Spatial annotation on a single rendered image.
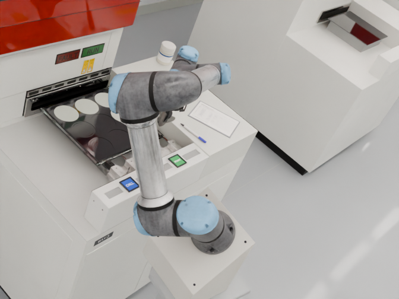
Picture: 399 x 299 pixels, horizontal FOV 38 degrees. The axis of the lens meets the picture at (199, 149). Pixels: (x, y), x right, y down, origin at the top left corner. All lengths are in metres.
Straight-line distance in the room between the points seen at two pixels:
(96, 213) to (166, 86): 0.66
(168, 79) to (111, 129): 0.85
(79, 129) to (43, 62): 0.30
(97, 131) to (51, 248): 0.49
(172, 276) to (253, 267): 1.44
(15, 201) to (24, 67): 0.52
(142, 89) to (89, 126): 0.81
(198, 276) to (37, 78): 1.00
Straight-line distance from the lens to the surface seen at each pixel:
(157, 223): 1.79
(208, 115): 2.55
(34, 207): 2.25
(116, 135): 2.37
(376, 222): 4.19
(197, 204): 1.75
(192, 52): 2.07
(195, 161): 2.29
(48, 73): 2.37
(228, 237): 1.89
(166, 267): 1.99
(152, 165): 1.71
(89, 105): 2.48
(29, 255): 2.44
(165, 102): 1.59
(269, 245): 3.54
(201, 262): 1.94
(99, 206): 2.03
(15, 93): 2.32
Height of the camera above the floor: 2.41
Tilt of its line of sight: 38 degrees down
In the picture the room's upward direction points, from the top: 24 degrees clockwise
